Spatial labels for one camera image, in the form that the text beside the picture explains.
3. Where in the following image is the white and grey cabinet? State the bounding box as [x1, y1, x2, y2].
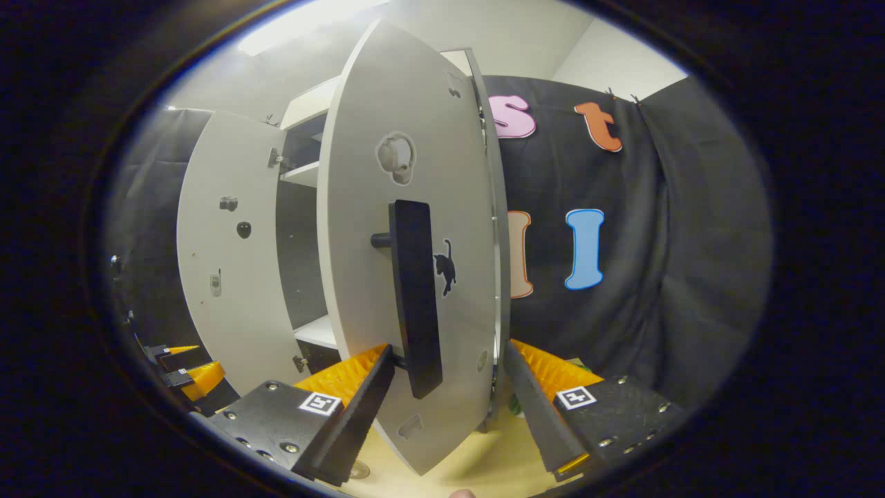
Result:
[268, 47, 514, 433]

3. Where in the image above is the black backdrop cloth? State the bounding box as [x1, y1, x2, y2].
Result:
[481, 75, 774, 410]
[104, 107, 239, 416]

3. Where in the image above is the black door handle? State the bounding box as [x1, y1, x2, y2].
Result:
[370, 199, 444, 400]

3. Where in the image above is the white cabinet door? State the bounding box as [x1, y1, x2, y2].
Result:
[176, 109, 308, 396]
[317, 17, 512, 477]

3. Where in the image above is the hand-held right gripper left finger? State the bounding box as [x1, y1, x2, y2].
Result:
[190, 344, 396, 487]

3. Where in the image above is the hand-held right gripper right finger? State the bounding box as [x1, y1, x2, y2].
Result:
[503, 339, 685, 483]

